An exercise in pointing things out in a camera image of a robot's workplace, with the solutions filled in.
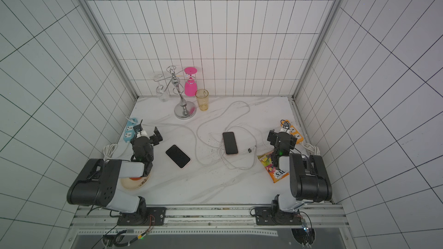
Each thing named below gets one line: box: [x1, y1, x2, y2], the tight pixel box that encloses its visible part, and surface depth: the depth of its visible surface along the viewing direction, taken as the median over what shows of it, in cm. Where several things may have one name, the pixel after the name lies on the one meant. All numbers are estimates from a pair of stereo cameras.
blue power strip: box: [123, 117, 138, 143], surface depth 102 cm
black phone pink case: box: [164, 144, 192, 170], surface depth 92 cm
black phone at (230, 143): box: [222, 131, 239, 156], surface depth 97 cm
